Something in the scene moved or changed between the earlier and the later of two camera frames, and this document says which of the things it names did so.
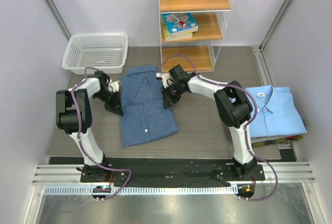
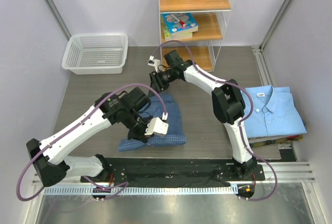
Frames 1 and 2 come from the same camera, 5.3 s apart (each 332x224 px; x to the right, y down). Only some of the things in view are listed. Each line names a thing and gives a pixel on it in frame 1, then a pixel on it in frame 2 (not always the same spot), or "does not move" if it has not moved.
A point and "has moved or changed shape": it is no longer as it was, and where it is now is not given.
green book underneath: (167, 34) does not move
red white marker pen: (181, 23) does not move
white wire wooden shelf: (193, 15) does not move
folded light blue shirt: (277, 114) does not move
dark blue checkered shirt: (144, 118) has moved or changed shape
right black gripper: (167, 102) to (156, 84)
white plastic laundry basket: (108, 53) does not move
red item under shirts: (272, 139) does not move
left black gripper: (117, 109) to (140, 136)
